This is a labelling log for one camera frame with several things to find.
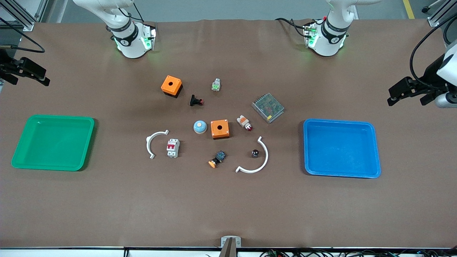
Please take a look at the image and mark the white circuit breaker red levers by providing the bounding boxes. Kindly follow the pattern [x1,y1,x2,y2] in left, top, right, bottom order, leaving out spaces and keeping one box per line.
[166,138,180,158]

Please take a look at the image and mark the green plastic tray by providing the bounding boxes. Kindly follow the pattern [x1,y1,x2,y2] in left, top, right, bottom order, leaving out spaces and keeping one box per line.
[11,114,95,172]

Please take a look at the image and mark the blue plastic tray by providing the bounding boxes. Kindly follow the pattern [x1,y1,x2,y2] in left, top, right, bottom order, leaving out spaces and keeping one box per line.
[303,119,382,179]

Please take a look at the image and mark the small white curved clamp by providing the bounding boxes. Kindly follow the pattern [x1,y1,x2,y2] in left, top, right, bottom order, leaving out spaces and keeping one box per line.
[145,130,169,160]

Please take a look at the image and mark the orange button box black base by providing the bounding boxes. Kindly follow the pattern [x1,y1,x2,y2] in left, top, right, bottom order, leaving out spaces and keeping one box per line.
[160,75,184,98]

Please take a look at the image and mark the metal mesh power supply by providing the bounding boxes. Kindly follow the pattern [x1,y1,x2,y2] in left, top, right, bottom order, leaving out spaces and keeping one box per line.
[251,92,285,124]

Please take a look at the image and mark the large white curved clamp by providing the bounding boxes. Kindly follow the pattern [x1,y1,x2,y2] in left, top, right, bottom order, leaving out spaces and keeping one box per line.
[235,136,269,175]

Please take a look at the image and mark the red indicator lamp white body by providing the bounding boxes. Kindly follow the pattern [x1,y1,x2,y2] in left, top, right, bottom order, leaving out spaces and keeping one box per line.
[236,115,253,132]

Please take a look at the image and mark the all-orange button box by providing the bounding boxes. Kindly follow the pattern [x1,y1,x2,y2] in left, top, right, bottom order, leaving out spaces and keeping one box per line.
[210,119,230,140]

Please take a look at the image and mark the yellow push button blue body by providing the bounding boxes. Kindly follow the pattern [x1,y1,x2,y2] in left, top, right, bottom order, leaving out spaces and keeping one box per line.
[208,150,227,169]

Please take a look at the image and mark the brown table mat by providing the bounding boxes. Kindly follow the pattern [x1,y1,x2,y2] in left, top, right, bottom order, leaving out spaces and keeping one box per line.
[0,19,457,249]

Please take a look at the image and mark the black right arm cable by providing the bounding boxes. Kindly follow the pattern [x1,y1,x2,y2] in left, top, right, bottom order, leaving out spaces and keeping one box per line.
[0,17,46,54]

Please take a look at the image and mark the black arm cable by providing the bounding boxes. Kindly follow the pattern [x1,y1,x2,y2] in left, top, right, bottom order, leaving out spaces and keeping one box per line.
[410,14,457,90]
[0,17,46,54]

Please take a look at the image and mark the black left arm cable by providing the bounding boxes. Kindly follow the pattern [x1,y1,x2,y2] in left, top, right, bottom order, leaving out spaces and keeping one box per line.
[410,14,457,90]

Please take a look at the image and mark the aluminium frame profile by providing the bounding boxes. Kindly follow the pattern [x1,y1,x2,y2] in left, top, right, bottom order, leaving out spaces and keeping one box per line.
[0,0,40,32]
[426,0,457,27]

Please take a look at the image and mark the black left base cable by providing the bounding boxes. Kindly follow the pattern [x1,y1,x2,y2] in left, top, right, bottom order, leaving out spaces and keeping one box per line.
[274,17,312,38]

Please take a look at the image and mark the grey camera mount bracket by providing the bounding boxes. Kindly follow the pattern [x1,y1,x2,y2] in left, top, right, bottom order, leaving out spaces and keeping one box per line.
[219,236,242,257]

